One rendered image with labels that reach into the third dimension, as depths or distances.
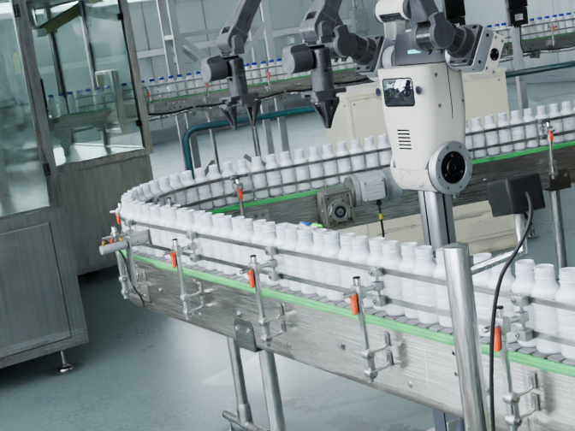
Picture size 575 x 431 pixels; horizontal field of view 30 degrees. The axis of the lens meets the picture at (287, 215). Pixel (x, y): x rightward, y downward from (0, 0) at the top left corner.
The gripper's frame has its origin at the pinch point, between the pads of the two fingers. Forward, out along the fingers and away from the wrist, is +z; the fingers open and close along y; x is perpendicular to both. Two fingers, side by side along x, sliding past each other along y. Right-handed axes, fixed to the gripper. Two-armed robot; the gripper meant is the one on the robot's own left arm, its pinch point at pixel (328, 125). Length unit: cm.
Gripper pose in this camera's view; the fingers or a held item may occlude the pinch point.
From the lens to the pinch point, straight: 277.7
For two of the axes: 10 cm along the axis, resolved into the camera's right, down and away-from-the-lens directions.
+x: -5.3, -0.7, 8.5
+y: 8.4, -1.9, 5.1
